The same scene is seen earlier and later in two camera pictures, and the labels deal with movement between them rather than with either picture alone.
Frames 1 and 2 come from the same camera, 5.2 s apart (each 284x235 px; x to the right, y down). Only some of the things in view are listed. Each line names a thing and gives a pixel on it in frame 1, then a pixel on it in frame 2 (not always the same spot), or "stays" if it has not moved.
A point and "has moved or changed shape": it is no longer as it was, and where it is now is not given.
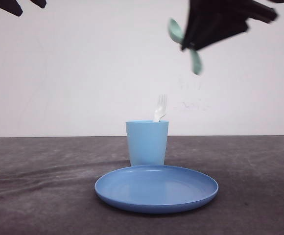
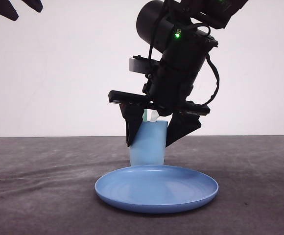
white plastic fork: (161, 105) has moved or changed shape
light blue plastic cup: (147, 141) stays
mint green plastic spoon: (176, 32) has moved or changed shape
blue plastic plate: (156, 189) stays
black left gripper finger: (41, 3) to (36, 5)
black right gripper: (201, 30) to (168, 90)
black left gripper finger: (11, 6) to (3, 7)
